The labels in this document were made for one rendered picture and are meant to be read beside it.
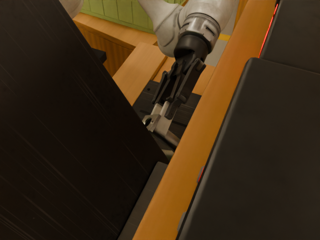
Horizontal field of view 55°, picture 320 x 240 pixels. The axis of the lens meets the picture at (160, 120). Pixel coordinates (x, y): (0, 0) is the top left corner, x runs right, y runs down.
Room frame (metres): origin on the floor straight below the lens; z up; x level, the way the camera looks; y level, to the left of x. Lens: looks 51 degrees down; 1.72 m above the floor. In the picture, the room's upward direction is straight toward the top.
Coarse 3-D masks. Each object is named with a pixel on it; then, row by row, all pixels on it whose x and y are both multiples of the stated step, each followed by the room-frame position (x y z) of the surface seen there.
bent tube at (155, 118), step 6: (156, 114) 0.40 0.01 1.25; (144, 120) 0.41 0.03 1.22; (150, 120) 0.41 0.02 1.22; (156, 120) 0.39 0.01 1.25; (150, 126) 0.38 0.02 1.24; (150, 132) 0.38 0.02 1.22; (168, 132) 0.39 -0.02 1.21; (156, 138) 0.38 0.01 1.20; (162, 138) 0.37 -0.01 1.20; (168, 138) 0.38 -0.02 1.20; (174, 138) 0.38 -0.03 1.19; (168, 144) 0.37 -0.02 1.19; (174, 144) 0.37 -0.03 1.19; (162, 150) 0.44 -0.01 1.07; (168, 150) 0.43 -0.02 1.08; (174, 150) 0.37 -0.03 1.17; (168, 156) 0.41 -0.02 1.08
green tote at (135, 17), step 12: (84, 0) 1.50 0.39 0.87; (96, 0) 1.46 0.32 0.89; (108, 0) 1.43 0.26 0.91; (120, 0) 1.39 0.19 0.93; (132, 0) 1.36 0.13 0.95; (168, 0) 1.42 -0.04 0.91; (180, 0) 1.56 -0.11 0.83; (84, 12) 1.50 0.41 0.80; (96, 12) 1.47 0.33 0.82; (108, 12) 1.43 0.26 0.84; (120, 12) 1.40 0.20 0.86; (132, 12) 1.37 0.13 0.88; (144, 12) 1.34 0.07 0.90; (132, 24) 1.36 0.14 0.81; (144, 24) 1.34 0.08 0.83
